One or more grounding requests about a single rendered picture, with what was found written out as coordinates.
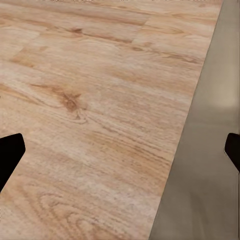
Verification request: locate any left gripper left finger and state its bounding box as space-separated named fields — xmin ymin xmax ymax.
xmin=0 ymin=133 xmax=26 ymax=192

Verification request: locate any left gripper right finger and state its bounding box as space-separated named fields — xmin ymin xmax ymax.
xmin=224 ymin=133 xmax=240 ymax=172

